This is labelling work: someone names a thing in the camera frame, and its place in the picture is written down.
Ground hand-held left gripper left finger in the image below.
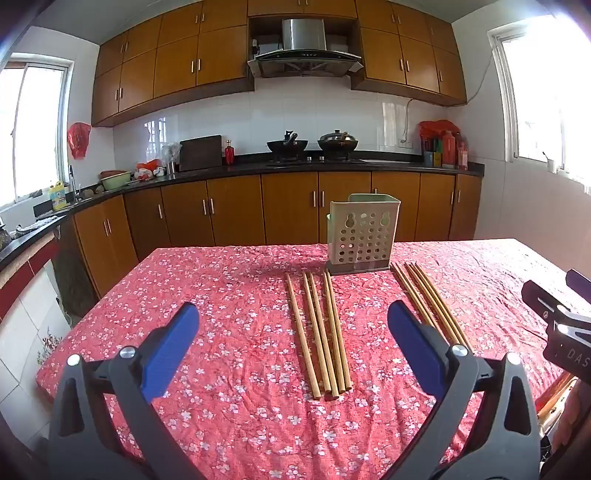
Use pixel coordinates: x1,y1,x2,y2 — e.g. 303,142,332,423
46,302,208,480

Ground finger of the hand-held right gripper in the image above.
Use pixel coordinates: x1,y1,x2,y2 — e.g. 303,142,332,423
522,279,578,324
565,268,591,301

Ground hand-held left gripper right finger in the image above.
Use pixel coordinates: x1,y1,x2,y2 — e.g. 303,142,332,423
383,300,543,480

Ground perforated beige chopstick holder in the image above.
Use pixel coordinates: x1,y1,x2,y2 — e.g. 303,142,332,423
326,193,402,277

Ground red-brown wooden chair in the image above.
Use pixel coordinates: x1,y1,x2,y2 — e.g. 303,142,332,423
538,374,580,428

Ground red floral tablecloth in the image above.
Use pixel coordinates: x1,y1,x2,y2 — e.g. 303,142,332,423
36,239,591,480

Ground brown wooden base cabinets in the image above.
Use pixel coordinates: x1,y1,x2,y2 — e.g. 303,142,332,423
71,172,484,301

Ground large red sauce bottle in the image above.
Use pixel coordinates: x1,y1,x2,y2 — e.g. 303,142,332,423
441,130,458,169

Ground green basin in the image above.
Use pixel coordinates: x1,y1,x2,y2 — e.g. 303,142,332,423
99,170,133,192

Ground red and white bag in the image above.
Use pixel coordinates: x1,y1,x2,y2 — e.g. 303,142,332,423
135,159,165,180

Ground yellow detergent bottle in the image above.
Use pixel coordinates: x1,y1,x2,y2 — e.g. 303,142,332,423
49,180,68,212

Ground black kitchen countertop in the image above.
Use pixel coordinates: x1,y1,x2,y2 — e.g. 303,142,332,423
0,150,485,273

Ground red bag over bottles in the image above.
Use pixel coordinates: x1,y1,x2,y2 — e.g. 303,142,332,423
418,119,461,140

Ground dark wooden cutting board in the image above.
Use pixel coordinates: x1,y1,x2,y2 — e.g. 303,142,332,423
178,135,223,172

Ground black gas stove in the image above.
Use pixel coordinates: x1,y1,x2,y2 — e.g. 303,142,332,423
266,155,368,166

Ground black wok with lid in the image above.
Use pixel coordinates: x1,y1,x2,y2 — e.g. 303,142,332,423
317,130,359,153

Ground red plastic bag on hook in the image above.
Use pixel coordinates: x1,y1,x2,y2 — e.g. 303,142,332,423
67,122,92,161

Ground window beside sink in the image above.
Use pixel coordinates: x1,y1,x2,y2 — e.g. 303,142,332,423
0,52,75,209

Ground steel range hood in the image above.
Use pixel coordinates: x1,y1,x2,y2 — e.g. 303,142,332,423
247,18,363,78

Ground white wall cable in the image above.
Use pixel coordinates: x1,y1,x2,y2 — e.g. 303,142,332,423
403,69,491,142

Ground black wok with handle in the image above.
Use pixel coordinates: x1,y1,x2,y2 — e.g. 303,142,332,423
266,130,309,154

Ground brown wooden wall cabinets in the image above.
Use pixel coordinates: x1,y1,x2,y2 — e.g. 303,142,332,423
91,0,468,128

